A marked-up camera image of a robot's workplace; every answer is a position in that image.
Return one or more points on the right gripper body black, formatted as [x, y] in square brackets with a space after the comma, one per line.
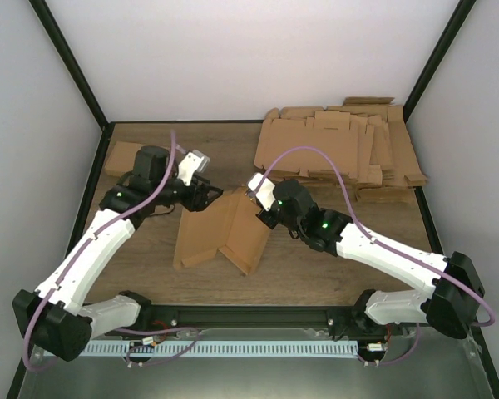
[264, 219]

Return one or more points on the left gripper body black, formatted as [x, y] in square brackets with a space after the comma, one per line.
[192, 204]

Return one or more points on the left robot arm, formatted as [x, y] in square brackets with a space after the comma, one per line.
[122, 211]

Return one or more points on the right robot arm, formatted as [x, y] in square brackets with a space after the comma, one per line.
[442, 291]

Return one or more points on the folded brown cardboard box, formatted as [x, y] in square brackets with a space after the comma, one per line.
[121, 158]

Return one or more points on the stack of flat cardboard sheets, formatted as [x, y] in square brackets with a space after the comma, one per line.
[365, 140]

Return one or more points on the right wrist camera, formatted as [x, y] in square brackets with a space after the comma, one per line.
[263, 190]

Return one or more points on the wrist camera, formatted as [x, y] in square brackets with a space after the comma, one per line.
[193, 162]
[263, 190]

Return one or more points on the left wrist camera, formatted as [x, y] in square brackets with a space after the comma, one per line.
[193, 162]

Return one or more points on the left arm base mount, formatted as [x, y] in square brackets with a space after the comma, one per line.
[150, 316]

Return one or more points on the black aluminium frame rail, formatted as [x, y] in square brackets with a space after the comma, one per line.
[249, 318]

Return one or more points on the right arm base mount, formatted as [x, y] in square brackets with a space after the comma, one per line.
[352, 321]

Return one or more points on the light blue slotted cable duct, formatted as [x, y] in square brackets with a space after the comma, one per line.
[319, 349]

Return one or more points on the left black corner post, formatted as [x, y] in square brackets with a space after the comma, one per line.
[56, 36]

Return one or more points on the black corner post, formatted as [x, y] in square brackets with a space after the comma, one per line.
[56, 36]
[444, 42]

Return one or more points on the right black corner post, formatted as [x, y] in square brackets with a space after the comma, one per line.
[444, 42]

